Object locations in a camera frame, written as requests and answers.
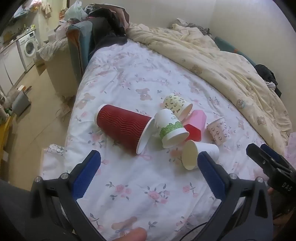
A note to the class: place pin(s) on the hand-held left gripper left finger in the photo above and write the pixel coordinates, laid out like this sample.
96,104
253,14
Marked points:
86,176

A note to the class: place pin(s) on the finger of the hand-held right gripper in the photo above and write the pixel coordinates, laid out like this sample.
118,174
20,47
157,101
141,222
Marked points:
260,157
274,153

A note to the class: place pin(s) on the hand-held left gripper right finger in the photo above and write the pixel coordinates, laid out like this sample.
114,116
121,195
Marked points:
211,178

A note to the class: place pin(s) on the plain white paper cup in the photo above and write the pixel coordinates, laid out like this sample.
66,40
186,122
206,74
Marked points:
196,154

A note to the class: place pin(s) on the small pink patterned paper cup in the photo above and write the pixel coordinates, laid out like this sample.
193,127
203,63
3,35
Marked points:
218,132

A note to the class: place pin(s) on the pink faceted cup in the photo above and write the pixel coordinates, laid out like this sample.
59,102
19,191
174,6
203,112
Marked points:
196,124

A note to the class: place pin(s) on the red ripple paper cup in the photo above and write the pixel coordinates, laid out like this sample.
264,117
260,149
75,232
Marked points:
122,126

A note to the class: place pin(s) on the white cup with green print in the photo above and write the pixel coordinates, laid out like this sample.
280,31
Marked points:
170,128

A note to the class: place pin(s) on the cream animal print paper cup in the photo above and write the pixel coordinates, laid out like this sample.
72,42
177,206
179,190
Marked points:
175,104

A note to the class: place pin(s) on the person's right hand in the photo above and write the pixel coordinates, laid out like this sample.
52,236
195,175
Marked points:
271,191

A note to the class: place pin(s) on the person's left hand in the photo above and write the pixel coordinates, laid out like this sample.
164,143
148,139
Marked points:
133,234

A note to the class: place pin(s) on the white patterned box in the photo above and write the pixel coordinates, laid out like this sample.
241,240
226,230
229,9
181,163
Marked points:
55,148

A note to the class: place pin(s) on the striped cloth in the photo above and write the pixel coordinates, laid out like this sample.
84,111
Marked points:
271,85

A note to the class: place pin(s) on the black garment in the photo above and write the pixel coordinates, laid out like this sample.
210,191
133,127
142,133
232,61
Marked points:
269,77

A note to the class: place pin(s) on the yellow stool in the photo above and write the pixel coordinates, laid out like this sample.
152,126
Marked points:
4,134

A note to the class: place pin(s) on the grey bin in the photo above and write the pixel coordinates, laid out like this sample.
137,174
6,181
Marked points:
20,102

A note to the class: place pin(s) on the white floral bed sheet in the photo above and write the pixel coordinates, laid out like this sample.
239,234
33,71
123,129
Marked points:
143,92

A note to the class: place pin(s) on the cream bear print quilt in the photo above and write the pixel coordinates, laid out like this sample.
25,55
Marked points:
219,60

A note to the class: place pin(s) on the teal pillow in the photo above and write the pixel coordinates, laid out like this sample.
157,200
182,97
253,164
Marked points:
233,48

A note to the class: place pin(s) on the cardboard box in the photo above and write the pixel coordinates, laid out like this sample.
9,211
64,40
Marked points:
39,66

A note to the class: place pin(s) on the teal upholstered headboard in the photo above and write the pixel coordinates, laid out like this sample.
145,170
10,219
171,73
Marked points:
77,44

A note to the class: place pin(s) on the white kitchen cabinet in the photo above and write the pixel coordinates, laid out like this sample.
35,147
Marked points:
9,64

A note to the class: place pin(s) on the white washing machine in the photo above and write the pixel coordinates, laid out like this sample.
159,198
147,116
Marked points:
29,45

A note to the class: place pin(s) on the dark clothing pile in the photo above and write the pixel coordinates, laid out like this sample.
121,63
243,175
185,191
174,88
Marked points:
107,27

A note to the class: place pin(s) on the white plastic bag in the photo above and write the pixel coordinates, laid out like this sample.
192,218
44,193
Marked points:
74,11

